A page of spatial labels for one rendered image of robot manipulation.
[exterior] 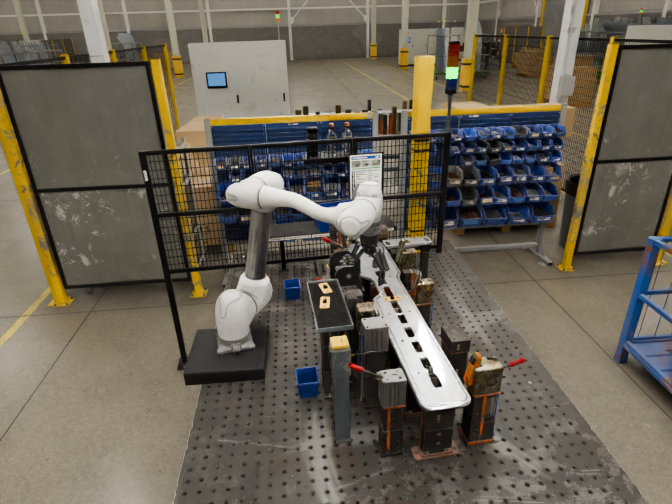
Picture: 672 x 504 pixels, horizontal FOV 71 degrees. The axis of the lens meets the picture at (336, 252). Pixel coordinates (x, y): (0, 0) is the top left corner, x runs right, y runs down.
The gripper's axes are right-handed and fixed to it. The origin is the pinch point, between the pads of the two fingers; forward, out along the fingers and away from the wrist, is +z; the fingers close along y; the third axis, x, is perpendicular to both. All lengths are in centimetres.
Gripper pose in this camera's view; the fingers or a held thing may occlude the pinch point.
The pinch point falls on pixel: (369, 277)
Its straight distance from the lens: 198.8
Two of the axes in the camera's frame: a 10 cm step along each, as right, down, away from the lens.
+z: 0.3, 9.0, 4.3
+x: 7.2, -3.1, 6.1
